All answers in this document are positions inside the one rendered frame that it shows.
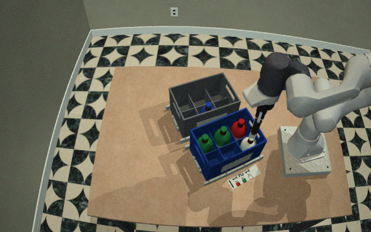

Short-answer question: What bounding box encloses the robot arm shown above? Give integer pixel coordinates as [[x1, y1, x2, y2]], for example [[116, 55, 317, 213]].
[[242, 52, 371, 163]]

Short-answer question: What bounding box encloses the dark blue crate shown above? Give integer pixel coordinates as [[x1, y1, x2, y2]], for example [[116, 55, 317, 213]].
[[189, 108, 267, 181]]

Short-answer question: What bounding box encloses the white paper pick list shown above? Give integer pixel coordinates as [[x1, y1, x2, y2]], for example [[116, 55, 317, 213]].
[[227, 165, 261, 189]]

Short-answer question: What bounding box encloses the white bottle with grey label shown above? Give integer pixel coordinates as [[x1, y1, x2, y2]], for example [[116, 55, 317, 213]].
[[240, 137, 257, 151]]

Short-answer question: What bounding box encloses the red bottle with pink label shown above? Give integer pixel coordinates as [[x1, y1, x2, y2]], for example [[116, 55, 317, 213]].
[[231, 119, 247, 140]]

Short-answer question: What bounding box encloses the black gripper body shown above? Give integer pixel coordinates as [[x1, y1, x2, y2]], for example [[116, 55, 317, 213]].
[[258, 104, 275, 116]]

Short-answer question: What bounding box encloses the green bottle with pale green label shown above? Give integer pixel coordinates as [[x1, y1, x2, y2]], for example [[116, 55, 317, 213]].
[[214, 126, 231, 148], [197, 134, 213, 154]]

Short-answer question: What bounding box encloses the dark grey divided crate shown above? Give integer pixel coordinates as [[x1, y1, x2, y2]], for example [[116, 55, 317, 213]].
[[169, 72, 241, 138]]

